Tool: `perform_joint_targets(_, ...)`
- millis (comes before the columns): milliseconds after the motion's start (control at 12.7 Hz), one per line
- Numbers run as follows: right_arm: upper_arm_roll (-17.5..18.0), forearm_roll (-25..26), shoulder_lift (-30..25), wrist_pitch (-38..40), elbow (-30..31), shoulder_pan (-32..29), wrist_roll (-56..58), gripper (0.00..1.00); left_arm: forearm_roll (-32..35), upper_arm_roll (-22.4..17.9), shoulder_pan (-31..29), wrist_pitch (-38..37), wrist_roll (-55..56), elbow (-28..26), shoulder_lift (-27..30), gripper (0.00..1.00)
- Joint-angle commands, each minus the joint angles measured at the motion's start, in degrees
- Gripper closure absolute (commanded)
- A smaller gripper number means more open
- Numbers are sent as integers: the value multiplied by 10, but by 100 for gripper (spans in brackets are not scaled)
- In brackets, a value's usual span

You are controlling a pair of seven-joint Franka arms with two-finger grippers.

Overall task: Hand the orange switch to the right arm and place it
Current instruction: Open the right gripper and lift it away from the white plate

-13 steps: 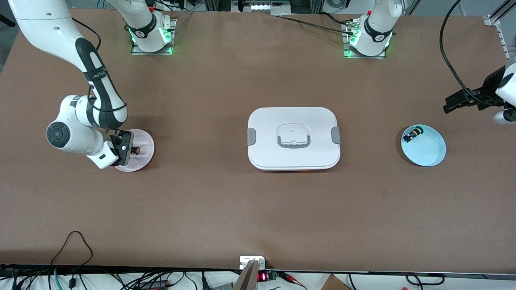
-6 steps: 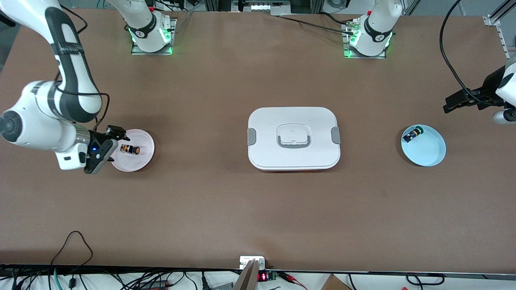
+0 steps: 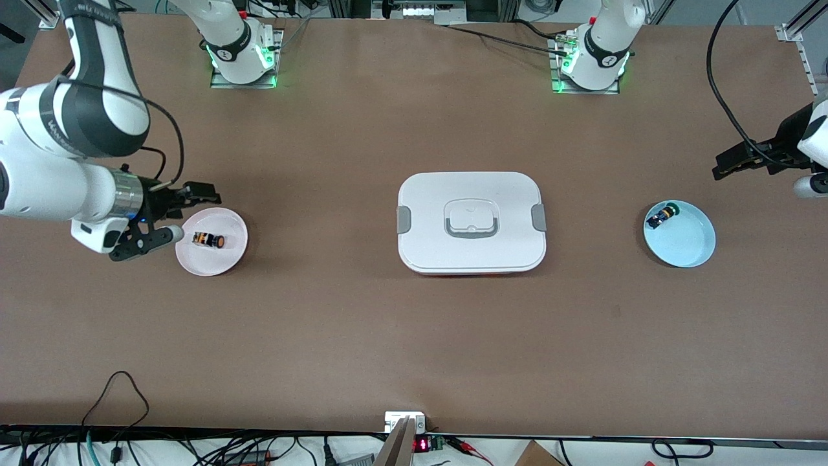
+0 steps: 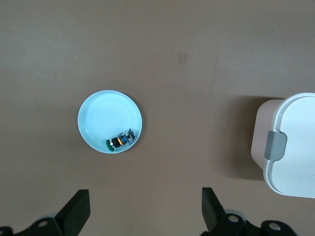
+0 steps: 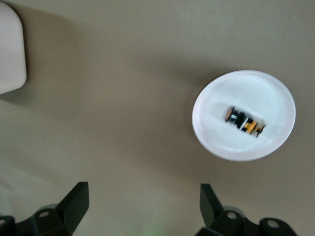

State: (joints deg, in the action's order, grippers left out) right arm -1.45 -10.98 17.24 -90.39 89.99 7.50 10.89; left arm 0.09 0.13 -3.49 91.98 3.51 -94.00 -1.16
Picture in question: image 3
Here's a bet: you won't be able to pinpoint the pink round plate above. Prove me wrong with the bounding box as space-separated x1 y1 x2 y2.
175 206 249 277

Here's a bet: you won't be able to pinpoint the light blue round plate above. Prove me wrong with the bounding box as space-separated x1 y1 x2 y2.
643 199 717 268

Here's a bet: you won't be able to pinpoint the aluminium corner profile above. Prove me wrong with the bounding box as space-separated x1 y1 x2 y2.
26 0 62 30
775 0 828 43

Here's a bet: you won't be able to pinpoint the white lidded storage box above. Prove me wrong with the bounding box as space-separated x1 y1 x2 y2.
397 172 548 277

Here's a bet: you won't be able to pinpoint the grey aluminium bar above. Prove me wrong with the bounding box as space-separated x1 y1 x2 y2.
375 417 418 466

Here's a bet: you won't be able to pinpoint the brown cardboard box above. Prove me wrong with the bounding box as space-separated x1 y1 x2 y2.
514 440 565 466

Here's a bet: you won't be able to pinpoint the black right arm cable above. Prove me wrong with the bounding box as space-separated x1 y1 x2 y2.
61 58 186 190

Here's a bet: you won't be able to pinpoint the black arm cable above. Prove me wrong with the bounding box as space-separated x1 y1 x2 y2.
61 58 186 190
706 0 798 170

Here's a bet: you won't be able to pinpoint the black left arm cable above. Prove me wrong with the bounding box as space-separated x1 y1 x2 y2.
706 0 798 170

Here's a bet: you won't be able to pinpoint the black looped thin cable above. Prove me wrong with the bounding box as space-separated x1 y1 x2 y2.
81 371 151 449

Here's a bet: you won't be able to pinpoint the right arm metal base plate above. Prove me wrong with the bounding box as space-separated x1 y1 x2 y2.
210 26 286 89

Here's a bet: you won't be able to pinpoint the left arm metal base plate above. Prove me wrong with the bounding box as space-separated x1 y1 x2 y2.
549 36 620 95

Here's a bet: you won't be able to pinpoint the black cable on table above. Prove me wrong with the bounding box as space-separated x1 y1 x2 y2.
514 18 575 41
446 25 565 54

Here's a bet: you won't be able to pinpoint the aluminium frame with equipment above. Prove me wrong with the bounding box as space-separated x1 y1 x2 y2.
327 0 518 27

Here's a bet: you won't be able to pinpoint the black coiled cable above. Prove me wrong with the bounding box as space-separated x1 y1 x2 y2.
650 438 715 461

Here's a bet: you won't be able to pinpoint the white metal bracket plate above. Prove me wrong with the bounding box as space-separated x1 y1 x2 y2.
384 411 428 434

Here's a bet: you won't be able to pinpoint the red clip wires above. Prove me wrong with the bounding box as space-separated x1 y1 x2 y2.
446 436 494 464

